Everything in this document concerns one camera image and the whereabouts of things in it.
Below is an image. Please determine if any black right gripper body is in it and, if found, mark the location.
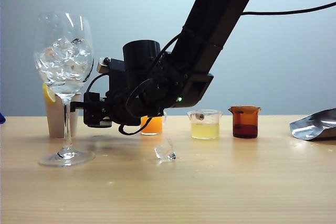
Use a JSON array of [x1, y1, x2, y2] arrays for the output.
[[83, 58, 144, 128]]

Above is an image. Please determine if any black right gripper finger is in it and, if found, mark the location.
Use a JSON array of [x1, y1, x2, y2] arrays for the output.
[[70, 100, 86, 112]]

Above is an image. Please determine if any beige paper cup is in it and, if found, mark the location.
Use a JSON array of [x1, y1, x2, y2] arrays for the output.
[[44, 93, 81, 138]]

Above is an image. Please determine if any clear cup with orange juice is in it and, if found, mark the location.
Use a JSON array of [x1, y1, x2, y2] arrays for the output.
[[140, 115, 168, 136]]

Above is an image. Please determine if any clear cup with yellow juice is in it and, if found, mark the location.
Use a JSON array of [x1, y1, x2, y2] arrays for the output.
[[186, 109, 223, 140]]

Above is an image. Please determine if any amber brown measuring cup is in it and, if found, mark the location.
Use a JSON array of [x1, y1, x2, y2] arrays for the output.
[[227, 105, 262, 138]]

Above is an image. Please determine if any yellow lemon slice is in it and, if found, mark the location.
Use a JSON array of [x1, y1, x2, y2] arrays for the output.
[[41, 83, 56, 104]]

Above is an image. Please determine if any clear wine glass with ice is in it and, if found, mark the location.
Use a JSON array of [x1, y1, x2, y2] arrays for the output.
[[34, 12, 96, 167]]

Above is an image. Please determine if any clear ice cube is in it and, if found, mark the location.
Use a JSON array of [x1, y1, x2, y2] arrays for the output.
[[153, 137, 177, 162]]

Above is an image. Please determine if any silver foil bag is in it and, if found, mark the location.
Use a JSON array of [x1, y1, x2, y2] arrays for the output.
[[289, 108, 336, 141]]

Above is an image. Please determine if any short black camera cable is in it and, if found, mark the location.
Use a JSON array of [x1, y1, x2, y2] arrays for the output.
[[86, 73, 110, 96]]

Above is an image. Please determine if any looped black gripper cable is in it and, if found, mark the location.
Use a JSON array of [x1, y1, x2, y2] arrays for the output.
[[118, 115, 154, 136]]

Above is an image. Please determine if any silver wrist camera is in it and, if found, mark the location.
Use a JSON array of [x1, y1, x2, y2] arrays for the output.
[[96, 56, 111, 74]]

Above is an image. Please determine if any long black arm cable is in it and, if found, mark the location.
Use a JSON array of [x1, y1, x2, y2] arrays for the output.
[[241, 1, 336, 16]]

